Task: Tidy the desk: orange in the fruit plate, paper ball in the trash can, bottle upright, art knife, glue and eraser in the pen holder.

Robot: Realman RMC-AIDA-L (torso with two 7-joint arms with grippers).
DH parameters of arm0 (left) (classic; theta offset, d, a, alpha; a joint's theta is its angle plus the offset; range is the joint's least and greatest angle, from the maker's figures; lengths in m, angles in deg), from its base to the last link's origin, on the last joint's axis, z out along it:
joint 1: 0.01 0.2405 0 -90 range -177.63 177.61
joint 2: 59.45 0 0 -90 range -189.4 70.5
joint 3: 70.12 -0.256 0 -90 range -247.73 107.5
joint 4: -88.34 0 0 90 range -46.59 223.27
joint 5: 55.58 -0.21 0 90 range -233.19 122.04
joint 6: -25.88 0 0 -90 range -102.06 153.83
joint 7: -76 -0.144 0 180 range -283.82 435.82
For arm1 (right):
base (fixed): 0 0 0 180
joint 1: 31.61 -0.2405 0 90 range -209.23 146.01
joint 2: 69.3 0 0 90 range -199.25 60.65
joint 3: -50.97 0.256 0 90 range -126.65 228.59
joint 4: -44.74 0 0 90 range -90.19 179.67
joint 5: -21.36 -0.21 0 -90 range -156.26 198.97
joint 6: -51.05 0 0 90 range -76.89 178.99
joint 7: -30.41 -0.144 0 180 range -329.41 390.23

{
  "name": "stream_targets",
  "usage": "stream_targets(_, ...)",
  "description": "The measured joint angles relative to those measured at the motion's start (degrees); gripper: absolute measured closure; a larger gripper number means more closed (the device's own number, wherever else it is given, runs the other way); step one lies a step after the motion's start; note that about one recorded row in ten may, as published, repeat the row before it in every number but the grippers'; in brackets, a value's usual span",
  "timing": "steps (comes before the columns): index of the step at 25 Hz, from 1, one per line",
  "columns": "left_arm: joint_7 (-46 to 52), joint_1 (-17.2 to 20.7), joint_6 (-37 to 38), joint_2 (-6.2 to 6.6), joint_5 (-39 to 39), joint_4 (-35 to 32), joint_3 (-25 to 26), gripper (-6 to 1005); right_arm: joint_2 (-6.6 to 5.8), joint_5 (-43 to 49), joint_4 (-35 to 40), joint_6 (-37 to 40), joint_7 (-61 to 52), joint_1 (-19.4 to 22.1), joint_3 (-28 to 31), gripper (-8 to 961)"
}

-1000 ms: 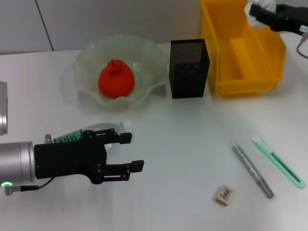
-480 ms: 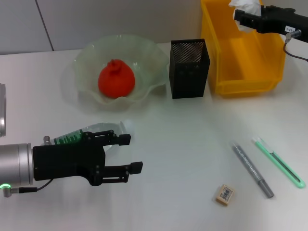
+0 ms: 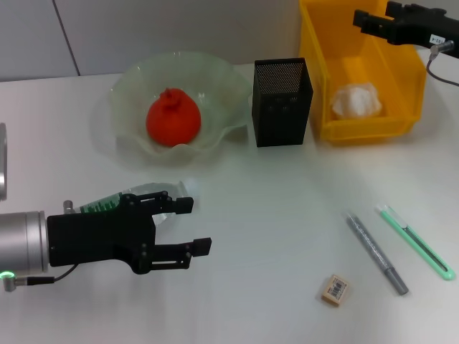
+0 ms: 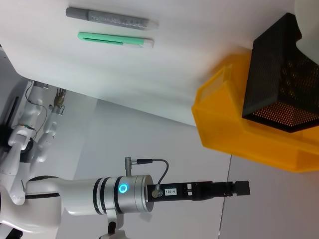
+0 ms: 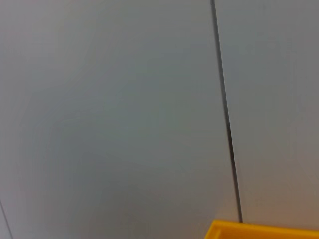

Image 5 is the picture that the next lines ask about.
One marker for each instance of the yellow plastic bin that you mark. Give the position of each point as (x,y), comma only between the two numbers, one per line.
(249,231)

